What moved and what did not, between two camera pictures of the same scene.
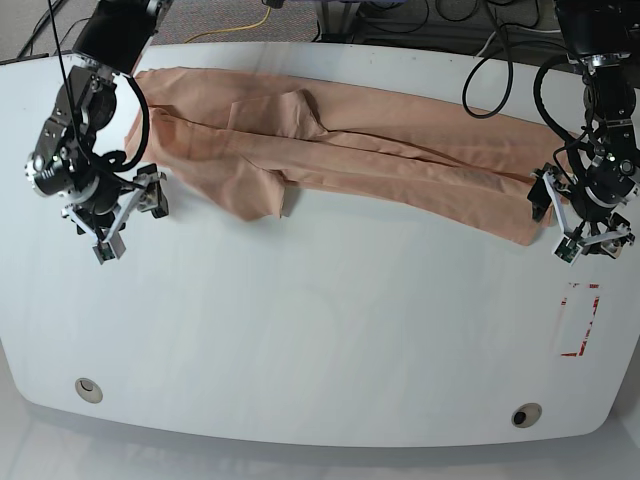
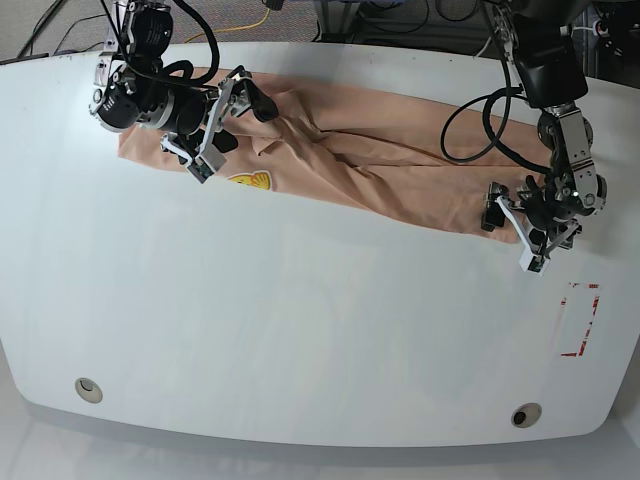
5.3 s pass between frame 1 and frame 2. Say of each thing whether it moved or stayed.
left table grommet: stayed
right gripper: moved
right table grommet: stayed
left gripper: moved
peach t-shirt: moved
